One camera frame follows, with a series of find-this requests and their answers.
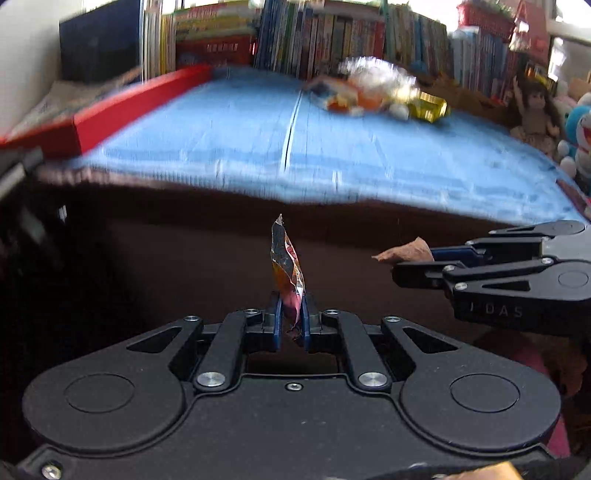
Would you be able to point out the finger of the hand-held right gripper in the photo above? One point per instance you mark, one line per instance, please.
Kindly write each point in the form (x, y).
(429, 274)
(508, 242)

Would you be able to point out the dark blue box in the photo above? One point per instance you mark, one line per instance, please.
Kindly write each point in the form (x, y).
(99, 41)

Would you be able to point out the white crumpled tissue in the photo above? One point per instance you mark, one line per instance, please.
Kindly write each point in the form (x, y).
(399, 111)

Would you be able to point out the row of thin pale books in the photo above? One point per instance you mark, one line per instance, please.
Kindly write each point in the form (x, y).
(157, 44)

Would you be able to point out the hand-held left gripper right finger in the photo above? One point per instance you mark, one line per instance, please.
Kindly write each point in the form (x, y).
(306, 327)

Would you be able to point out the blue checkered cloth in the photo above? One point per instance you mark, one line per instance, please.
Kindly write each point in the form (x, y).
(231, 138)

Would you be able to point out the row of shelf books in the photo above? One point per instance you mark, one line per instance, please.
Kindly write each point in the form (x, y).
(461, 55)

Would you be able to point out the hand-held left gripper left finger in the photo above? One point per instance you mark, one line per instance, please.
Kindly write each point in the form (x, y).
(277, 325)

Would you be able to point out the stack of flat books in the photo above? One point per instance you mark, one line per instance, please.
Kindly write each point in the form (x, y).
(214, 21)

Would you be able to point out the colourful snack wrapper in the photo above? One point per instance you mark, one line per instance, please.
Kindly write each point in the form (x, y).
(286, 267)

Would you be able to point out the long-haired doll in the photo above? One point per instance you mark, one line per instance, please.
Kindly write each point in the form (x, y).
(535, 115)

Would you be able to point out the blue cat plush toy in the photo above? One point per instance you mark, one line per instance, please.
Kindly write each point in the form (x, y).
(581, 138)

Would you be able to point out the brown paper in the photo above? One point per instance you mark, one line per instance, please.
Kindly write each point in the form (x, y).
(406, 251)

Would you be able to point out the clear plastic bag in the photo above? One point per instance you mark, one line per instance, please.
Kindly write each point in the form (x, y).
(378, 76)

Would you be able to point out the red lattice basket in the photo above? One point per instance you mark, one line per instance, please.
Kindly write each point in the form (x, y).
(485, 18)

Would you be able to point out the wooden drawer unit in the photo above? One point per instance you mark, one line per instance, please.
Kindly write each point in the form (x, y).
(471, 104)

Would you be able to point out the row of upright books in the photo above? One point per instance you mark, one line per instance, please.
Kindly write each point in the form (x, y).
(318, 39)

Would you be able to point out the red flat box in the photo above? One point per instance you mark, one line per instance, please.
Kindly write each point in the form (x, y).
(129, 106)

